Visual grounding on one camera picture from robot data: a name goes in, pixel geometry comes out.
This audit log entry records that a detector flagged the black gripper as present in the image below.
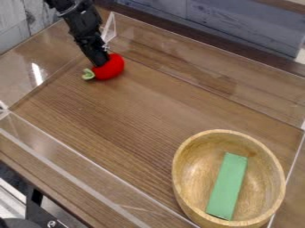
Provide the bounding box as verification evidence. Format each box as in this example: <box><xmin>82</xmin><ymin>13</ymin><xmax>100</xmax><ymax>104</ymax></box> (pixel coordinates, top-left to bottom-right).
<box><xmin>70</xmin><ymin>25</ymin><xmax>110</xmax><ymax>67</ymax></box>

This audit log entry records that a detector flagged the clear acrylic barrier panel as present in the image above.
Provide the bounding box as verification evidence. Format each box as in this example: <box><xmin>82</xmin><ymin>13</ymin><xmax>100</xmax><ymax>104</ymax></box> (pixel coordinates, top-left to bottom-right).
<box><xmin>0</xmin><ymin>101</ymin><xmax>195</xmax><ymax>228</ymax></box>

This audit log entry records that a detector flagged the wooden oval bowl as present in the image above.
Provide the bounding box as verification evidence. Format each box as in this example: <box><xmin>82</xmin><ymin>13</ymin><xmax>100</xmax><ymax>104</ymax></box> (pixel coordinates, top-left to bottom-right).
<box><xmin>171</xmin><ymin>129</ymin><xmax>286</xmax><ymax>228</ymax></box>

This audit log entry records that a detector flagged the green rectangular block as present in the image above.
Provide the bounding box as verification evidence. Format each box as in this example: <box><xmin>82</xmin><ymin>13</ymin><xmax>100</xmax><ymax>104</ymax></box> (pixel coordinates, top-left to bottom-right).
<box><xmin>206</xmin><ymin>152</ymin><xmax>248</xmax><ymax>221</ymax></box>

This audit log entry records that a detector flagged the red plush strawberry toy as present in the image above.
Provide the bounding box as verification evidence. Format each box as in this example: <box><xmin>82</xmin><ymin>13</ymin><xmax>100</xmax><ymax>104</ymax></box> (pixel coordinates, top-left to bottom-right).
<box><xmin>82</xmin><ymin>53</ymin><xmax>126</xmax><ymax>80</ymax></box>

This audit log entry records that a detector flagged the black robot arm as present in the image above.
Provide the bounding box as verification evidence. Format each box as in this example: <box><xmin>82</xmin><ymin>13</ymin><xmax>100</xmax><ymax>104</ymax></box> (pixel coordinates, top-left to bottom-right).
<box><xmin>44</xmin><ymin>0</ymin><xmax>110</xmax><ymax>67</ymax></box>

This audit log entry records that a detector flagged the clear acrylic corner bracket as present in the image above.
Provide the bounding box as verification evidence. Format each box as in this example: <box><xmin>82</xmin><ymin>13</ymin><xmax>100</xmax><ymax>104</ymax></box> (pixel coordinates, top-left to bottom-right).
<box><xmin>102</xmin><ymin>12</ymin><xmax>116</xmax><ymax>43</ymax></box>

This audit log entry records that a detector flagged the black table leg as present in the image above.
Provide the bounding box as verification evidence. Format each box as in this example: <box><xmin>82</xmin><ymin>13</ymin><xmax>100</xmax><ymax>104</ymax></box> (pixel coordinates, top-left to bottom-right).
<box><xmin>27</xmin><ymin>186</ymin><xmax>43</xmax><ymax>216</ymax></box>

